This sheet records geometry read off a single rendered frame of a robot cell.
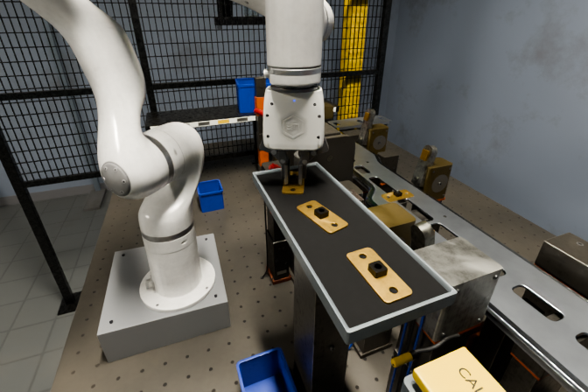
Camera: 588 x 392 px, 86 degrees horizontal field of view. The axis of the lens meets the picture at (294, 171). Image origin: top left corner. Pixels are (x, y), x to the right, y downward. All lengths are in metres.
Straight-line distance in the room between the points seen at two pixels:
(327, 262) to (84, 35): 0.56
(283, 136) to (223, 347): 0.58
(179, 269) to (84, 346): 0.32
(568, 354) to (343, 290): 0.38
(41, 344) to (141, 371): 1.25
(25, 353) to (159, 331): 1.30
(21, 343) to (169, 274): 1.43
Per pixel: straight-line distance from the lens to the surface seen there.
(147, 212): 0.77
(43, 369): 2.03
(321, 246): 0.43
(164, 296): 0.90
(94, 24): 0.70
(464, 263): 0.54
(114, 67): 0.69
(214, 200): 1.35
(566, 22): 2.56
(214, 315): 0.90
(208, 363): 0.89
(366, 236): 0.46
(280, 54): 0.48
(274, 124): 0.51
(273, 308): 0.96
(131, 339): 0.92
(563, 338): 0.68
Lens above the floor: 1.44
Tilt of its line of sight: 26 degrees down
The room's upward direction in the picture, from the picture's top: straight up
